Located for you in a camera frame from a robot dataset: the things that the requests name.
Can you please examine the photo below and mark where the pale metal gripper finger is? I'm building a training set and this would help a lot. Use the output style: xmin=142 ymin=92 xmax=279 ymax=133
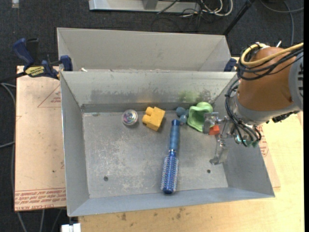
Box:
xmin=202 ymin=112 xmax=220 ymax=134
xmin=209 ymin=139 xmax=229 ymax=166

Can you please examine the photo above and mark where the green soft cup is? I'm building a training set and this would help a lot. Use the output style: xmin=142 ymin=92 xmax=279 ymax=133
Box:
xmin=187 ymin=101 xmax=214 ymax=132

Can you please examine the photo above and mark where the grey-blue knobbly toy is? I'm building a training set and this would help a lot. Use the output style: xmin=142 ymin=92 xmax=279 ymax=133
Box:
xmin=175 ymin=107 xmax=190 ymax=124

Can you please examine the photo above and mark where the blue round hairbrush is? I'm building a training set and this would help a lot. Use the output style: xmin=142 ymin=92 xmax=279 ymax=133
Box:
xmin=160 ymin=119 xmax=181 ymax=194

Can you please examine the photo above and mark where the yellow toy building brick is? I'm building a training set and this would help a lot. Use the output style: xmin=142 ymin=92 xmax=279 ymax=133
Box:
xmin=141 ymin=106 xmax=166 ymax=132

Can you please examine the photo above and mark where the clear iridescent ball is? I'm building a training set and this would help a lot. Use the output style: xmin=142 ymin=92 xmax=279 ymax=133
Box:
xmin=121 ymin=109 xmax=139 ymax=127

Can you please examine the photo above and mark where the grey metal bin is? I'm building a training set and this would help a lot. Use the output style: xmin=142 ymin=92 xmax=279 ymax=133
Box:
xmin=56 ymin=27 xmax=276 ymax=217

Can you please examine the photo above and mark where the brown cardboard board, red print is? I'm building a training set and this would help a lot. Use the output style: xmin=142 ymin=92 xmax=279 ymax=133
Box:
xmin=14 ymin=65 xmax=282 ymax=212

